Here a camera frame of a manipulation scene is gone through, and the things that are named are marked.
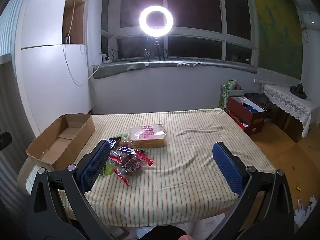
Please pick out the brown cardboard box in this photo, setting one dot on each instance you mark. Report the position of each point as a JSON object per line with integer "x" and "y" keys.
{"x": 75, "y": 147}

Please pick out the red storage box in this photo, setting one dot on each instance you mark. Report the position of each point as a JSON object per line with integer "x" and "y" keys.
{"x": 240, "y": 112}

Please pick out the large window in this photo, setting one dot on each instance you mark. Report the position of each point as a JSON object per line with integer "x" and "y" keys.
{"x": 195, "y": 5}

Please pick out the lime green snack packet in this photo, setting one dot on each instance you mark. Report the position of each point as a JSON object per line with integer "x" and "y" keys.
{"x": 107, "y": 168}

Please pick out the dark figurine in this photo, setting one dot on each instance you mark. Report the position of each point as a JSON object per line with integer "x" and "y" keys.
{"x": 298, "y": 90}

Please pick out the green wall map poster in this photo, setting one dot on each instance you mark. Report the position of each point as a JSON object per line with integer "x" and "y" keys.
{"x": 277, "y": 30}

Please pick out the white wardrobe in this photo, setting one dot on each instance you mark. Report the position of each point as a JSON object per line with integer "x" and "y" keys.
{"x": 50, "y": 80}

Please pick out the dark blue chocolate bar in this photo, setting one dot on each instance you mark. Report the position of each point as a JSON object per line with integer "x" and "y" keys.
{"x": 127, "y": 150}
{"x": 114, "y": 143}

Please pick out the white ribbed panel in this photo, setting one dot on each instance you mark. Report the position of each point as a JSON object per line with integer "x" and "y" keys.
{"x": 270, "y": 76}

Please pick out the dark clothes pile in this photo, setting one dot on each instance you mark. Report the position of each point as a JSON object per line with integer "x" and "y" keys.
{"x": 257, "y": 98}

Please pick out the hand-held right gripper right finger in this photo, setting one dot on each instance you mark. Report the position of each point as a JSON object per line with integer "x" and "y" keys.
{"x": 228, "y": 170}

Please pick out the side table with lace cloth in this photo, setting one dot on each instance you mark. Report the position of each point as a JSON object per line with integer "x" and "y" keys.
{"x": 287, "y": 100}

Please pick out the white wall device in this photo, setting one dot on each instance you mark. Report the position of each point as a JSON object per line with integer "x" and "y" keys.
{"x": 308, "y": 17}

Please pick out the red candy wrapper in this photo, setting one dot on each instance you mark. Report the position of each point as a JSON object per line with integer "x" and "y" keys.
{"x": 121, "y": 177}

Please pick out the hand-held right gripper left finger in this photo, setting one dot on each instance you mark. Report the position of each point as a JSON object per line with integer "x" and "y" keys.
{"x": 93, "y": 165}

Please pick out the bag of sliced bread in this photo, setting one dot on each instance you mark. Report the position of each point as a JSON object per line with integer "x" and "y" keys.
{"x": 150, "y": 135}

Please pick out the long green snack packet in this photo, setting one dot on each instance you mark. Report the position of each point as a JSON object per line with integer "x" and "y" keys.
{"x": 122, "y": 135}

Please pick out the white paper scrap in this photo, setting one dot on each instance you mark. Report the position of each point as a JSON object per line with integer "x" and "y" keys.
{"x": 301, "y": 215}

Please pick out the wooden shelf niche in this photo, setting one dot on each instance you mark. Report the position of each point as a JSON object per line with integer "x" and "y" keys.
{"x": 77, "y": 22}

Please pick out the green snack bag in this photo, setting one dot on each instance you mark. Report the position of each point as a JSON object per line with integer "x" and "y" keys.
{"x": 223, "y": 97}

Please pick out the red-edged clear snack bag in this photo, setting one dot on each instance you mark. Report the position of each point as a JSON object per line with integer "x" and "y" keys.
{"x": 131, "y": 165}

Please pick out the white power strip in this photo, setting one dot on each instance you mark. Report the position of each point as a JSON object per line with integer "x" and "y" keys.
{"x": 106, "y": 58}

